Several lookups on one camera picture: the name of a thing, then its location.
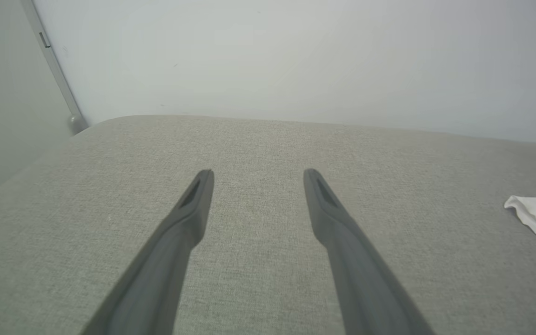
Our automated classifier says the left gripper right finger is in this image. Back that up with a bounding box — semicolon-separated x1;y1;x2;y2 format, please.
303;168;436;335

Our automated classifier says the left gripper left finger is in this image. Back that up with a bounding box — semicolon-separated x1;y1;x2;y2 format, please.
80;169;215;335

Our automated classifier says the grey metal wall strip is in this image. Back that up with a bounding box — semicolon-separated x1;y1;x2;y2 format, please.
20;0;89;136

